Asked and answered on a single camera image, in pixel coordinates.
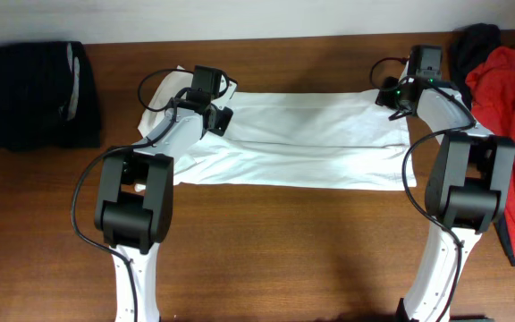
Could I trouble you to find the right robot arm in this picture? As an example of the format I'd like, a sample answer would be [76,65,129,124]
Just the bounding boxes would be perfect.
[376,45,515,322]

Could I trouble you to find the folded black garment stack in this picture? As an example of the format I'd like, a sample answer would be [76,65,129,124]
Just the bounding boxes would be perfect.
[0,41,102,151]

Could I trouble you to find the black garment under pile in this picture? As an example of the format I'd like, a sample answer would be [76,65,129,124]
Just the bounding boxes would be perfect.
[449,23,515,267]

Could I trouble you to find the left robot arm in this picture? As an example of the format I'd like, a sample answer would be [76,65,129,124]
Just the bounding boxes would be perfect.
[95,65,237,321]

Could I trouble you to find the white t-shirt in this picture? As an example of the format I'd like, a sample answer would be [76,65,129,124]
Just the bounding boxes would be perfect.
[137,65,418,192]

